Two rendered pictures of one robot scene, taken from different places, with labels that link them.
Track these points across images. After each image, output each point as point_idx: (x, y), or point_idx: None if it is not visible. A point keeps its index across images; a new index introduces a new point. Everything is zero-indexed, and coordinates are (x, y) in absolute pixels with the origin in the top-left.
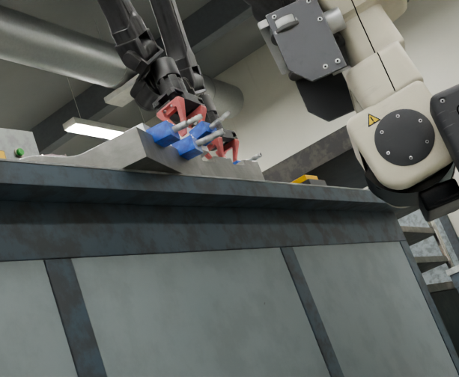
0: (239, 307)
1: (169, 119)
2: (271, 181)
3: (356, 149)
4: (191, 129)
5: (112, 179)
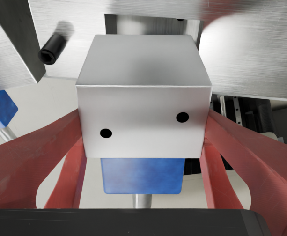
0: None
1: (34, 184)
2: (244, 96)
3: (188, 180)
4: (127, 155)
5: None
